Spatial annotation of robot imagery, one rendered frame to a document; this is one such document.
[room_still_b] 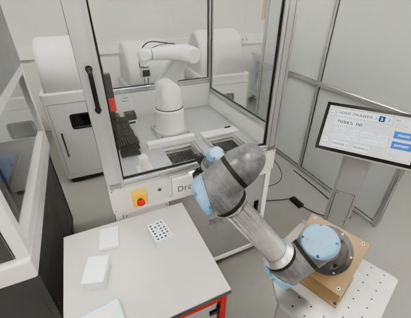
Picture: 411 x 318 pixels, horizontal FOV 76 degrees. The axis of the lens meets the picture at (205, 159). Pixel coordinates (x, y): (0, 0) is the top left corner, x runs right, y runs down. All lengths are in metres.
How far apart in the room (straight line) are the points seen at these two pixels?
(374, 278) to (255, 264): 1.03
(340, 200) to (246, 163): 1.44
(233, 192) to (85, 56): 0.75
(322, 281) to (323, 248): 0.25
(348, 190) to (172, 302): 1.39
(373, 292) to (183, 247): 0.81
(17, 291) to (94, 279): 0.41
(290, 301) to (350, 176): 1.05
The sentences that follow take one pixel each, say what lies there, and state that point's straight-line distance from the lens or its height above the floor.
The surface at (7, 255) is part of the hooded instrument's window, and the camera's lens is 1.27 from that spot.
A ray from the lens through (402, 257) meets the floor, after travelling 2.72.
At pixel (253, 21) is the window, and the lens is 1.37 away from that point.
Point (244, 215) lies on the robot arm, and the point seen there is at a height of 1.21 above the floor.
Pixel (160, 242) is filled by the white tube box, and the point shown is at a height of 0.79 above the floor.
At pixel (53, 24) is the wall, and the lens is 4.31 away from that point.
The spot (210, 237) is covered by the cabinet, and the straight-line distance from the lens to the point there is 1.91.
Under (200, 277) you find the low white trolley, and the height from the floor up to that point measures 0.76.
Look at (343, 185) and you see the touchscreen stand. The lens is 2.02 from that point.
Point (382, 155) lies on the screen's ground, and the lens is 1.81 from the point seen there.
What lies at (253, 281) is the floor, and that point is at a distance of 2.14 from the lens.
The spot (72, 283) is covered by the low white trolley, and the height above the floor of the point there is 0.76.
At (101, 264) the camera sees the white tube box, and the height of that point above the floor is 0.81.
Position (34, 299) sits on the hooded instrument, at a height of 0.58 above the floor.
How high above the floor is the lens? 1.77
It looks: 32 degrees down
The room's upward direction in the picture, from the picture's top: straight up
